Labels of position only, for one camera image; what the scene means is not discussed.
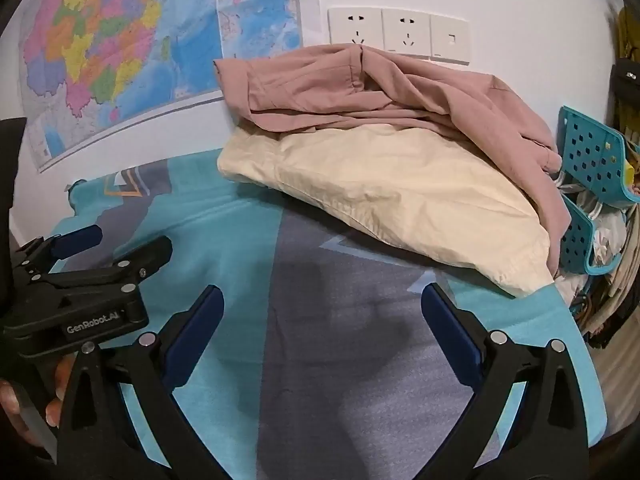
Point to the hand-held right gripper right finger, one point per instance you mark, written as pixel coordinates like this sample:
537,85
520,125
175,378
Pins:
452,340

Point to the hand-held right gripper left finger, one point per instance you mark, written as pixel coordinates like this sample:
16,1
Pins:
192,340

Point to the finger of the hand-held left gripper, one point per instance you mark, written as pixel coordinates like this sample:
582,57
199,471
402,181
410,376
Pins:
75,241
145,255

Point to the cream garment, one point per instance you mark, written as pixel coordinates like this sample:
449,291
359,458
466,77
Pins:
375,175

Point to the pink garment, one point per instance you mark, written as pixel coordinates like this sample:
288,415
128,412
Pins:
425,95

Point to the pile of beige clothes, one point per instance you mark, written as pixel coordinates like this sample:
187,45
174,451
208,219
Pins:
617,265

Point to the person's left hand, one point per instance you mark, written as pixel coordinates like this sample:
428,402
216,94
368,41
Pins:
52,412

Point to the teal grey printed bed sheet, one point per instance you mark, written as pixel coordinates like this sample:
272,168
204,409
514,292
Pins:
320,360

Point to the teal plastic basket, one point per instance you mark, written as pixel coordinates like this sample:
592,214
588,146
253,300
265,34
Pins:
580,240
590,155

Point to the black hanging object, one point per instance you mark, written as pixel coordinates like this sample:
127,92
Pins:
626,80

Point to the olive yellow cloth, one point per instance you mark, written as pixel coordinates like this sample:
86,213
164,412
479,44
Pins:
629,30

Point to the colourful wall map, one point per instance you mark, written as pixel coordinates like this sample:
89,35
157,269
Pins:
100,35

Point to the white wall socket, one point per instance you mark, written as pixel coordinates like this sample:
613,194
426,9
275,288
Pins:
355,27
407,32

